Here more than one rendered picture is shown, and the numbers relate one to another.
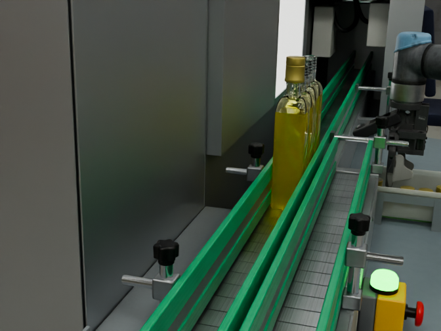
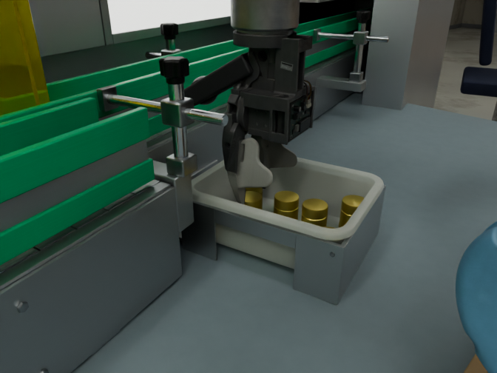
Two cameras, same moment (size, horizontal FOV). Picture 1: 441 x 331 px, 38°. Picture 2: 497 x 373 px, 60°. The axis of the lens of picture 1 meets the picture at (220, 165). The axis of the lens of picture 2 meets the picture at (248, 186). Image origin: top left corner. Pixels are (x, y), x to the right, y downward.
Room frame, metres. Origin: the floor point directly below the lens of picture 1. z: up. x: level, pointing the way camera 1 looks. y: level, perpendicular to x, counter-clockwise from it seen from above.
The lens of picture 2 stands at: (0.94, -0.53, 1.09)
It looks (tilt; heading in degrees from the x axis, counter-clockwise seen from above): 27 degrees down; 14
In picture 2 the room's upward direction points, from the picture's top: straight up
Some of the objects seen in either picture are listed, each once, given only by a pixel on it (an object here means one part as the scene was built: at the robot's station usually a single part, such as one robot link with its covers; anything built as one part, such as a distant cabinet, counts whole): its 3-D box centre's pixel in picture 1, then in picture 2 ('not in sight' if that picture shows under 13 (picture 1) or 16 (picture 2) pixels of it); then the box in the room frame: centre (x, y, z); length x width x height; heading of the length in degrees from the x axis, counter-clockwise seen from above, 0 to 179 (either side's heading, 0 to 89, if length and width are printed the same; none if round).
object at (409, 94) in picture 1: (407, 92); (266, 11); (1.43, -0.42, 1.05); 0.08 x 0.08 x 0.05
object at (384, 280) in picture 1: (384, 280); not in sight; (0.92, -0.27, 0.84); 0.05 x 0.05 x 0.03
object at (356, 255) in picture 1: (373, 265); not in sight; (0.76, -0.20, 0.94); 0.07 x 0.04 x 0.13; 74
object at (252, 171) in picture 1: (243, 178); not in sight; (1.11, -0.04, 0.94); 0.07 x 0.04 x 0.13; 74
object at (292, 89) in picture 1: (294, 81); not in sight; (1.13, -0.13, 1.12); 0.03 x 0.03 x 0.05
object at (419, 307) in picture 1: (412, 312); not in sight; (0.91, -0.31, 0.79); 0.04 x 0.03 x 0.04; 164
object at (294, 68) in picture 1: (294, 69); not in sight; (1.13, -0.13, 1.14); 0.04 x 0.04 x 0.04
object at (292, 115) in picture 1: (290, 152); not in sight; (1.13, -0.13, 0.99); 0.06 x 0.06 x 0.21; 73
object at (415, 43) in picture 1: (412, 58); not in sight; (1.43, -0.42, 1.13); 0.09 x 0.08 x 0.11; 43
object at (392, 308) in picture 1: (382, 309); not in sight; (0.92, -0.27, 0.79); 0.07 x 0.07 x 0.07; 74
